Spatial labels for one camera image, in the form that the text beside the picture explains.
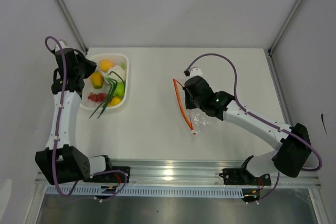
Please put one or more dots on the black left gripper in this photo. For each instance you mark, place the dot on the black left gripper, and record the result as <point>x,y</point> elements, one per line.
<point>91,65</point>

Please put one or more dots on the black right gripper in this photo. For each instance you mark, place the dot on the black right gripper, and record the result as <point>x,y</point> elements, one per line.
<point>189,105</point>

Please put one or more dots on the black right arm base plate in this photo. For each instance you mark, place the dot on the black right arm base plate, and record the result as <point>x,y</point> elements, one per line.
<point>239,176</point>

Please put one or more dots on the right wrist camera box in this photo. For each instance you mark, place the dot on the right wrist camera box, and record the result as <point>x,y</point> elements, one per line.
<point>192,72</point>

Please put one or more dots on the left aluminium corner post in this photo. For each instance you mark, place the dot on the left aluminium corner post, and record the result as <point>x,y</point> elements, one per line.
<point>71,24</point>

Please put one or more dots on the green scallion stalks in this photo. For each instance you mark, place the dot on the green scallion stalks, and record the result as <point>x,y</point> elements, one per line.
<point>112,85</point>

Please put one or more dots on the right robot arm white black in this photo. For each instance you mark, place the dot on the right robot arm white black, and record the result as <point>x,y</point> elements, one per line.
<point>289,143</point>

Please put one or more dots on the green apple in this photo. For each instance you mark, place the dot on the green apple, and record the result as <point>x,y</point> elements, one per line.
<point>120,90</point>

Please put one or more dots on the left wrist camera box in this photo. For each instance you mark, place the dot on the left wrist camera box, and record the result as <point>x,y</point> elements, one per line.
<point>60,44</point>

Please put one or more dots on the clear zip bag orange zipper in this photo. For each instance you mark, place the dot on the clear zip bag orange zipper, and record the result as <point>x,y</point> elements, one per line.
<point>194,119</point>

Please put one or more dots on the yellow bell pepper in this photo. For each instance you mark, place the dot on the yellow bell pepper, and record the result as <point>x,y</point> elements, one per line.
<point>115,101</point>

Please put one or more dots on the aluminium rail frame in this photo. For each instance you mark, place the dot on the aluminium rail frame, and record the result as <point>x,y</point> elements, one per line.
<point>198,174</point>

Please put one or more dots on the white cauliflower with green leaves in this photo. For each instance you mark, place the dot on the white cauliflower with green leaves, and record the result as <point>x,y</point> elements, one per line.
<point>117,73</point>

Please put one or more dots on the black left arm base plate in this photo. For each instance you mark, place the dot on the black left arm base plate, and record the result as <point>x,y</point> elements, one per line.
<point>116,175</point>

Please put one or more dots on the white perforated plastic basket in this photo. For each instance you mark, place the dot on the white perforated plastic basket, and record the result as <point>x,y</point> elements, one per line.
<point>118,59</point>

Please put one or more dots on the red grape bunch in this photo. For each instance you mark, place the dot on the red grape bunch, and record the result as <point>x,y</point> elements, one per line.
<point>97,97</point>

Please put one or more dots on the orange round fruit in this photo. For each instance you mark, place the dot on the orange round fruit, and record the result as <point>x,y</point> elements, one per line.
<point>105,65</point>

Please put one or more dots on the white slotted cable duct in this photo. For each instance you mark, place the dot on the white slotted cable duct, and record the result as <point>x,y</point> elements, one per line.
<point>159,191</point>

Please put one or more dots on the right aluminium corner post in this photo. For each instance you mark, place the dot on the right aluminium corner post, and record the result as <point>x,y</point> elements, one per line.
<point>291,16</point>

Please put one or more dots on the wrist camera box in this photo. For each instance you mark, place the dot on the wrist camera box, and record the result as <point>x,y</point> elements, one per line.
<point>60,44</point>
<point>192,72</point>

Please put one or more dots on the aluminium corner post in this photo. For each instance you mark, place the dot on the aluminium corner post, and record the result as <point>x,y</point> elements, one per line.
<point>291,16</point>
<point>71,24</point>

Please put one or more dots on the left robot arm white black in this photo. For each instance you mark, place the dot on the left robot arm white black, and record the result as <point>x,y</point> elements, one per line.
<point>60,161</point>

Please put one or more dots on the yellow-green mango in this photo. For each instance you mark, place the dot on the yellow-green mango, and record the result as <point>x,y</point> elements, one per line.
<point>97,80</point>

